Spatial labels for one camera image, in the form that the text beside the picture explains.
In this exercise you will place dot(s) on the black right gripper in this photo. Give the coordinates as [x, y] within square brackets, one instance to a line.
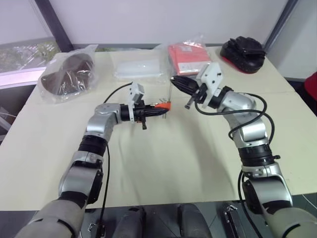
[199, 93]

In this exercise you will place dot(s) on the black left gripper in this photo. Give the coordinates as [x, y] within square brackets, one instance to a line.
[140, 112]

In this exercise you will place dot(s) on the orange hex key holder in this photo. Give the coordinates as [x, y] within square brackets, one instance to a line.
[164, 106]

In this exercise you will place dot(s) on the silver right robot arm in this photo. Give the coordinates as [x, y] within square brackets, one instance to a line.
[252, 129]

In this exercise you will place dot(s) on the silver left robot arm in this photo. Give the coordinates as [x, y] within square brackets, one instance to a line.
[99, 124]

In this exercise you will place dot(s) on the red package in plastic bag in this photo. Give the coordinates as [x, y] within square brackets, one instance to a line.
[189, 59]

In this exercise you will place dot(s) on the clear bag of white items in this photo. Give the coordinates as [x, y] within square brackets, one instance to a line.
[138, 68]

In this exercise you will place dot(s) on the black item on red base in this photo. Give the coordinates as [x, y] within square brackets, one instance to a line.
[244, 55]

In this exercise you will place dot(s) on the brown item in plastic bag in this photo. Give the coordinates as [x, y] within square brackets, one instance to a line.
[68, 75]

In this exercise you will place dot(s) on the dark rounded shape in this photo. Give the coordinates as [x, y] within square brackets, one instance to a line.
[131, 220]
[192, 219]

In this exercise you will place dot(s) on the red object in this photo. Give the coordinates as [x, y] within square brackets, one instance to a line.
[311, 85]

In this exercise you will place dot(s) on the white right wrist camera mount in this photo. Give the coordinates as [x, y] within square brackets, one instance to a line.
[210, 75]

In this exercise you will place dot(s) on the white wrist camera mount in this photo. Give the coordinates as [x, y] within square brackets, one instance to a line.
[210, 75]
[135, 90]

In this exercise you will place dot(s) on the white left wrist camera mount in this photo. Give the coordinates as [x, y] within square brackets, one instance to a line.
[135, 90]

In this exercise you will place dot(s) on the grey wall frame post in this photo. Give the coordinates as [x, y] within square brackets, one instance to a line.
[280, 22]

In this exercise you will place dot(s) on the dark window frame post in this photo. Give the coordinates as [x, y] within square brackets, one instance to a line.
[55, 23]

